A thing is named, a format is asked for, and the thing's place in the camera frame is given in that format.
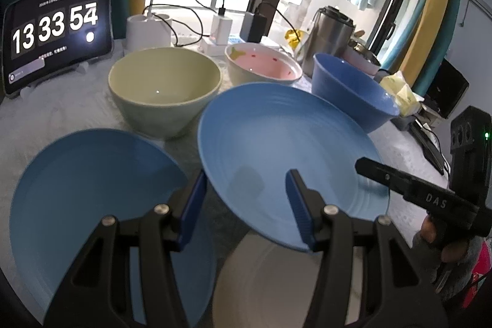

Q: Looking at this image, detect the large blue bowl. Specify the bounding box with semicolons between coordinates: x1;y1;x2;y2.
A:
311;53;399;133

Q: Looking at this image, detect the deep blue plate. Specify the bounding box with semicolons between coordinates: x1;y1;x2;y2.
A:
198;83;389;251

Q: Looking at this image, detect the pale green bowl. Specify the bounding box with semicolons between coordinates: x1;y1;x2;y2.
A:
108;47;223;140

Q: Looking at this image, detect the pink strawberry bowl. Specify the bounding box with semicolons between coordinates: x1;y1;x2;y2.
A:
224;42;303;86

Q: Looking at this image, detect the person right hand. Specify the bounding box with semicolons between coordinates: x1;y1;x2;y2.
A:
412;215;491;301

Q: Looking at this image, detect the black phone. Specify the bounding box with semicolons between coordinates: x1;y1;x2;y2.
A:
409;121;445;176

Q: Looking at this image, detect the cream plate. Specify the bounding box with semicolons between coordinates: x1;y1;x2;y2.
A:
213;233;322;327

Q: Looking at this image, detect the pink bowl with steel bowl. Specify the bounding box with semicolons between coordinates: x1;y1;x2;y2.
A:
342;39;381;77

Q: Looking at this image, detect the steel tumbler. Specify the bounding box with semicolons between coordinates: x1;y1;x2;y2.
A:
296;6;355;77

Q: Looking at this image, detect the white lamp base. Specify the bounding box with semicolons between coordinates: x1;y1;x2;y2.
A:
124;13;173;53

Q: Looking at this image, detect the tablet showing clock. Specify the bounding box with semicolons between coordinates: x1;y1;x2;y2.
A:
1;0;113;97

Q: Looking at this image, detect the white power strip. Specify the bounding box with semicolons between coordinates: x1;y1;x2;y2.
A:
178;35;242;57

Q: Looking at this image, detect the black charger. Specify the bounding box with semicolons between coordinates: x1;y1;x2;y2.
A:
239;12;267;43

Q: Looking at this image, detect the white charger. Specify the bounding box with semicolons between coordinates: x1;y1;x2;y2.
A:
209;7;233;46

